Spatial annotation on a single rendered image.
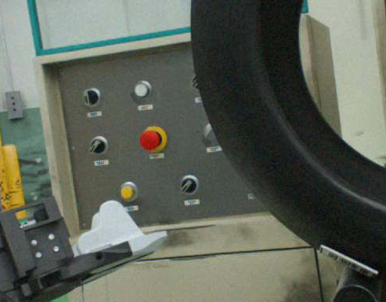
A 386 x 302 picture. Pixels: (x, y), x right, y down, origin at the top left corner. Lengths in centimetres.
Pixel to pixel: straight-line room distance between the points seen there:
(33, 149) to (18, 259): 909
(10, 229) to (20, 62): 912
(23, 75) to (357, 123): 617
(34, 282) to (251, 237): 83
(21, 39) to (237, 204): 842
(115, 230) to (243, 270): 78
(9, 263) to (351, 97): 362
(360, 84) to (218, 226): 284
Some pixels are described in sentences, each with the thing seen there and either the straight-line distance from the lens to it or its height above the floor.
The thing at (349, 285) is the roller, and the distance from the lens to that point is 84.
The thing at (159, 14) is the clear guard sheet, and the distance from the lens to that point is 154.
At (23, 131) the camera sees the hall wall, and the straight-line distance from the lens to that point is 980.
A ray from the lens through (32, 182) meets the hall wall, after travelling 982.
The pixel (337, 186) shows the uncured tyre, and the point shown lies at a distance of 81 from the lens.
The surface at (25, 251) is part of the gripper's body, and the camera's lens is 72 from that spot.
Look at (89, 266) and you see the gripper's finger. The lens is 71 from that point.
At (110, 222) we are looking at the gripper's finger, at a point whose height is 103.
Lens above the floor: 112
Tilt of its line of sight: 3 degrees down
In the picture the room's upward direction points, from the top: 8 degrees counter-clockwise
